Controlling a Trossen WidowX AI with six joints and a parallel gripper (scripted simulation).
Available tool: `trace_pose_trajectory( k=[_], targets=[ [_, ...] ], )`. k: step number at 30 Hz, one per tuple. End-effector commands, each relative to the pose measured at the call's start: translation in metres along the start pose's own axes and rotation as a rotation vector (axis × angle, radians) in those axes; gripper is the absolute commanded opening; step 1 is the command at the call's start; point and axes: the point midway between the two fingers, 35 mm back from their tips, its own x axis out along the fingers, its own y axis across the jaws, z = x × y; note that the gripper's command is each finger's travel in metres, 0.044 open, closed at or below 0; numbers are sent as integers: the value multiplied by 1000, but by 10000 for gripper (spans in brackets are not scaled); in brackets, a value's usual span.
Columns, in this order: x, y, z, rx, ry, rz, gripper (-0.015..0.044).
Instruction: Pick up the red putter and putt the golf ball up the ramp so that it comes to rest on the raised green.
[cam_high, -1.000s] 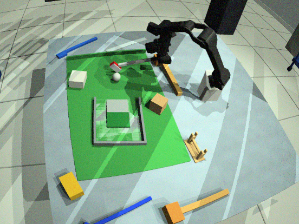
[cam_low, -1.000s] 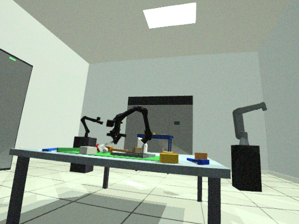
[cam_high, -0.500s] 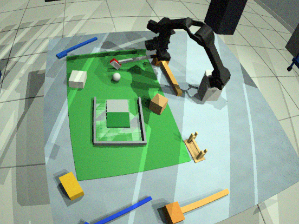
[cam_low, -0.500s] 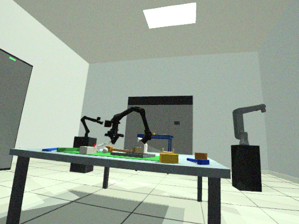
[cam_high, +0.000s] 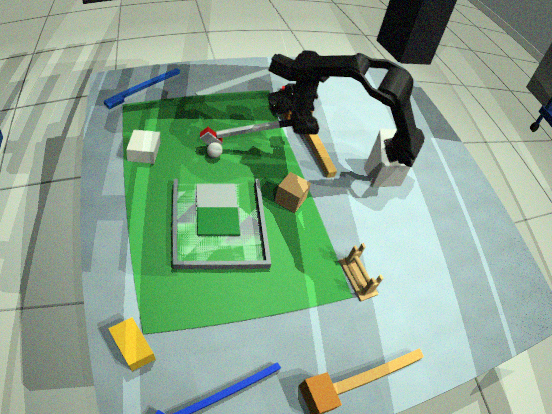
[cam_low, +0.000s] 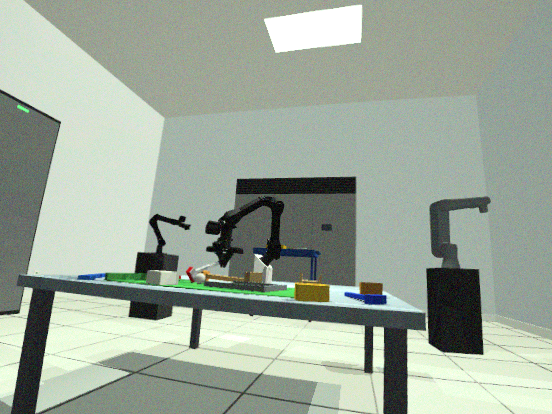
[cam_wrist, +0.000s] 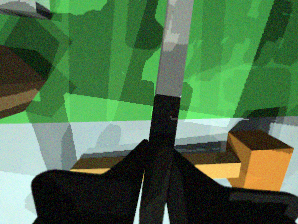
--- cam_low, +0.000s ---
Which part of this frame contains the green flat mat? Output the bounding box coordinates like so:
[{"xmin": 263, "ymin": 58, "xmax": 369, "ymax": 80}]
[{"xmin": 107, "ymin": 279, "xmax": 295, "ymax": 298}]

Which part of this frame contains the yellow rectangular block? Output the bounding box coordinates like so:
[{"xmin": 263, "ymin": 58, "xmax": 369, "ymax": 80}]
[{"xmin": 294, "ymin": 283, "xmax": 330, "ymax": 302}]

